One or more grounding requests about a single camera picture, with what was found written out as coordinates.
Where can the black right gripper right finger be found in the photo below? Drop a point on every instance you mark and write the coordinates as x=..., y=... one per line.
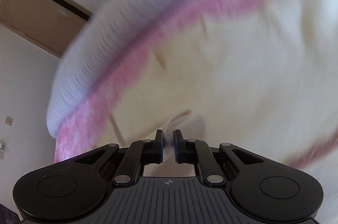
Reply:
x=198, y=154

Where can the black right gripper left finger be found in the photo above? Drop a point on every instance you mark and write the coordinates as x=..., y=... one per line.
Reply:
x=138, y=155

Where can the cream striped knit sweater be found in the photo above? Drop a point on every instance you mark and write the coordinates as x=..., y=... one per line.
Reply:
x=265, y=80

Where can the brown wooden door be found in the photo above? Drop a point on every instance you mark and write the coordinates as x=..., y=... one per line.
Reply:
x=48, y=24

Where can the pink floral blanket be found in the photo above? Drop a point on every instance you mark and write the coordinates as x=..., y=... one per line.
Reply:
x=82, y=130

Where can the wall switch plate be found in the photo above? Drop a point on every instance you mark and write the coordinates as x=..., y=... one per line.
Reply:
x=8, y=120

